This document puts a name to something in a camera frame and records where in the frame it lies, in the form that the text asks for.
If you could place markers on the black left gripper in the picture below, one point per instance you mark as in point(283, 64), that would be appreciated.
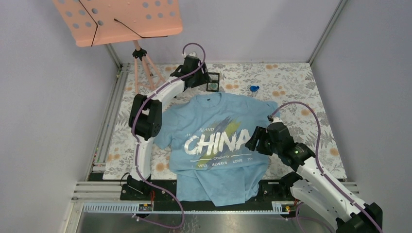
point(203, 77)

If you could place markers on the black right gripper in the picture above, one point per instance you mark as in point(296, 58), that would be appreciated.
point(260, 133)

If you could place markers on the light blue printed t-shirt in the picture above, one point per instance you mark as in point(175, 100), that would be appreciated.
point(207, 137)

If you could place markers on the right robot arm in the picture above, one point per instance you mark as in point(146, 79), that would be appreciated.
point(312, 184)

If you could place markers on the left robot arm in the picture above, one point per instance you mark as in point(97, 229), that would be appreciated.
point(146, 117)

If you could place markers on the black square brooch box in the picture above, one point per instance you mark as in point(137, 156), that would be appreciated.
point(214, 83)

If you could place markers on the small blue plastic piece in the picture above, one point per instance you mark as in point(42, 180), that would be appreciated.
point(254, 88)

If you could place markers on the pink music stand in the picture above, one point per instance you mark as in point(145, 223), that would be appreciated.
point(100, 22)

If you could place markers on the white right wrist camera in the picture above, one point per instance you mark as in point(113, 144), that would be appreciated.
point(274, 119)

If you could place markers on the slotted white cable duct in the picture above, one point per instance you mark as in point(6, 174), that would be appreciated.
point(199, 207)

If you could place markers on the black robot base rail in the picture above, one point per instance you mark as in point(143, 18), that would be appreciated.
point(219, 193)

